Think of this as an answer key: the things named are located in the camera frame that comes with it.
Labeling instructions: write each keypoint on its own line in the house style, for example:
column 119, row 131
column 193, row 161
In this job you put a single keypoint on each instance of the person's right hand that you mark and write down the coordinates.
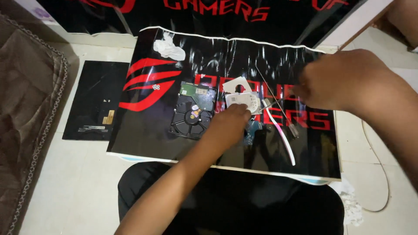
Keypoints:
column 343, row 81

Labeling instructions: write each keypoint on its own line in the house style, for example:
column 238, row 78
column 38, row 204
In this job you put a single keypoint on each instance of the person's left hand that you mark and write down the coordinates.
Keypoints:
column 225, row 127

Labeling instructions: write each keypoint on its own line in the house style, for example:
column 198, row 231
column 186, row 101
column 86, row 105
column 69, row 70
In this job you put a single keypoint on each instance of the person's left fingers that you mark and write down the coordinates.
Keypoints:
column 241, row 110

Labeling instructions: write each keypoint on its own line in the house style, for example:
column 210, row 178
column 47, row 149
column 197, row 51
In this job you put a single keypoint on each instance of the person's right fingers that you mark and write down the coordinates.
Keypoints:
column 303, row 86

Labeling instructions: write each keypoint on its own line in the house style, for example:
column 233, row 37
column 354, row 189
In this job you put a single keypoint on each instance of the white-labelled hard drive cover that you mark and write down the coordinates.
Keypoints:
column 246, row 99

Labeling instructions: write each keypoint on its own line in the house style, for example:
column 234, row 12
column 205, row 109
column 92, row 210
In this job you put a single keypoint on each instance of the blue circuit board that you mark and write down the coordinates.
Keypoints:
column 253, row 130

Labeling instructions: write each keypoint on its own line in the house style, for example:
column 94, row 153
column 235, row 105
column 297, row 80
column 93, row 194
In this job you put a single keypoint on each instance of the white cut-out insulation sheet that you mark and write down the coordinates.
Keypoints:
column 232, row 85

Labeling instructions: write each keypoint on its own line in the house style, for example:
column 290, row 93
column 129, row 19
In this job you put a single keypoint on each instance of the pink and white toothbrush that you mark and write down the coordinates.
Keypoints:
column 280, row 133

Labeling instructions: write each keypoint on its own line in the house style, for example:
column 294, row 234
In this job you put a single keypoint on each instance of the open black hard drive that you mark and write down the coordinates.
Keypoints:
column 192, row 114

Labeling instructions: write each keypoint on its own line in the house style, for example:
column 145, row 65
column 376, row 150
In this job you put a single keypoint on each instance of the glossy black red-print mat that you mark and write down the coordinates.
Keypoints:
column 153, row 137

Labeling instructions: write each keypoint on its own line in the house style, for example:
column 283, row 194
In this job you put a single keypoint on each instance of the person's black trousers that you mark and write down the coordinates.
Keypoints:
column 235, row 202

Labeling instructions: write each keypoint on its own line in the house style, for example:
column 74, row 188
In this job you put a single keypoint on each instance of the crumpled white tissue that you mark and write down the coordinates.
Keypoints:
column 168, row 48

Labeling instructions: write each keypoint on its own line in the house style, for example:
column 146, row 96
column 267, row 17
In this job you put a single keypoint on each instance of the large black red-print poster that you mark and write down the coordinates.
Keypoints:
column 202, row 16

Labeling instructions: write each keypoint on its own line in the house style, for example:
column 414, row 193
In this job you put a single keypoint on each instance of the brown wooden furniture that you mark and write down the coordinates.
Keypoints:
column 400, row 19

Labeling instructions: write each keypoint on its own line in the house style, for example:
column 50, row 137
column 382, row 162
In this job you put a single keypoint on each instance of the black laptop bottom panel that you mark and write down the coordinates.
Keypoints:
column 94, row 98

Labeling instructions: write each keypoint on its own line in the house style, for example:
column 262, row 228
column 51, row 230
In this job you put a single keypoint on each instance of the brown trimmed blanket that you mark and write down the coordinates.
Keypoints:
column 26, row 114

